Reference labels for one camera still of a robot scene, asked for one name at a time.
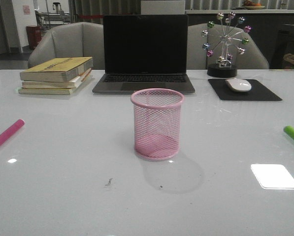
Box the pink highlighter pen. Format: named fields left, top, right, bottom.
left=0, top=119, right=25, bottom=146

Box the pink mesh pen holder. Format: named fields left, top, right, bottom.
left=131, top=88, right=184, bottom=160

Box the grey laptop computer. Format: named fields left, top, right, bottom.
left=93, top=14, right=195, bottom=93

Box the middle white book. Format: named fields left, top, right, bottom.
left=22, top=69, right=91, bottom=89

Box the bottom pale book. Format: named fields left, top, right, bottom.
left=18, top=81, right=85, bottom=95

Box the right grey armchair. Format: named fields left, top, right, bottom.
left=187, top=23, right=269, bottom=69

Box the grey armchair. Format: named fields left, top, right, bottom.
left=28, top=22, right=105, bottom=70
left=187, top=23, right=269, bottom=69

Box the white computer mouse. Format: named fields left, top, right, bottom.
left=225, top=78, right=252, bottom=92

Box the left grey armchair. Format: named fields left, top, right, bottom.
left=28, top=22, right=105, bottom=70

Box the top yellow book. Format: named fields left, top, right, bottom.
left=20, top=57, right=93, bottom=82

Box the white box behind laptop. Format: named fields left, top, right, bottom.
left=140, top=0, right=185, bottom=15

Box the ferris wheel desk ornament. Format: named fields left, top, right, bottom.
left=201, top=11, right=252, bottom=78

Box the black mouse pad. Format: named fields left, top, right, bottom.
left=208, top=79, right=283, bottom=101

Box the red bin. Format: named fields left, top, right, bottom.
left=26, top=26, right=41, bottom=50

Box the fruit bowl on counter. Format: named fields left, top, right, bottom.
left=242, top=0, right=265, bottom=10

